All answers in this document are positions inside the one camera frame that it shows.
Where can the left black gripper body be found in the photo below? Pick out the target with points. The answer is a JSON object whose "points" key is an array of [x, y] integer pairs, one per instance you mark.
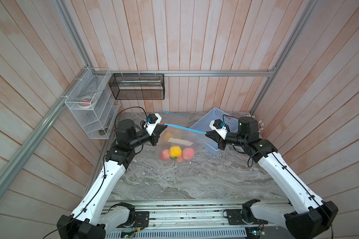
{"points": [[142, 137]]}

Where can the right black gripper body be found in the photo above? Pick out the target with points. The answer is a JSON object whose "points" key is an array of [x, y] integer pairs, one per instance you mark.
{"points": [[232, 140]]}

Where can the pink peach basket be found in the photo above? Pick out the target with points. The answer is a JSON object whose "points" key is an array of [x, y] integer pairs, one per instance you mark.
{"points": [[188, 153], [165, 155]]}

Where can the clear zip-top bag blue zipper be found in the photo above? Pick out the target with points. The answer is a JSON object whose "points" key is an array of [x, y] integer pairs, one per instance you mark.
{"points": [[175, 119]]}

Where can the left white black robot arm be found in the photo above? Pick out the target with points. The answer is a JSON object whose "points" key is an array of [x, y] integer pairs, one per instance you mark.
{"points": [[87, 220]]}

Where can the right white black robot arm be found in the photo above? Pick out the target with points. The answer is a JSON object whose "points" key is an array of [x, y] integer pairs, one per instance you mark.
{"points": [[305, 215]]}

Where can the bundle of pens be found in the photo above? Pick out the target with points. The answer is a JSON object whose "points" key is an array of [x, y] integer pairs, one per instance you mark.
{"points": [[260, 123]]}

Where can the lavender plastic basket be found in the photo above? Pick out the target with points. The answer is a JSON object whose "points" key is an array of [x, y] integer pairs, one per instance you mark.
{"points": [[214, 143]]}

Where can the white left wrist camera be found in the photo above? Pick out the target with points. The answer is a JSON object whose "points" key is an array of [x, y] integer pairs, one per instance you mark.
{"points": [[151, 122]]}

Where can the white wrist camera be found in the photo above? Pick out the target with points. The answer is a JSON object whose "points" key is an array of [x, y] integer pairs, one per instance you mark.
{"points": [[151, 122], [220, 127]]}

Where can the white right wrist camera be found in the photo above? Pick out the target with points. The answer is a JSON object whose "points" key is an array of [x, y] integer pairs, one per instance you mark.
{"points": [[220, 127]]}

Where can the black mesh wall basket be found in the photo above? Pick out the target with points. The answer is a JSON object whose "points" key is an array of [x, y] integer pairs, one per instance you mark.
{"points": [[137, 86]]}

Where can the white wire shelf rack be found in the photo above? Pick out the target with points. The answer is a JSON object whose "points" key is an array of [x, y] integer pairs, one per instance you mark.
{"points": [[97, 122]]}

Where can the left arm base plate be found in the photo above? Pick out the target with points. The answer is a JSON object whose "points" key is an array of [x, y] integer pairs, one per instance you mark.
{"points": [[137, 220]]}

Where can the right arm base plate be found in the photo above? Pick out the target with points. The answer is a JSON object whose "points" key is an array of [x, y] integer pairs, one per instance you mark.
{"points": [[237, 217]]}

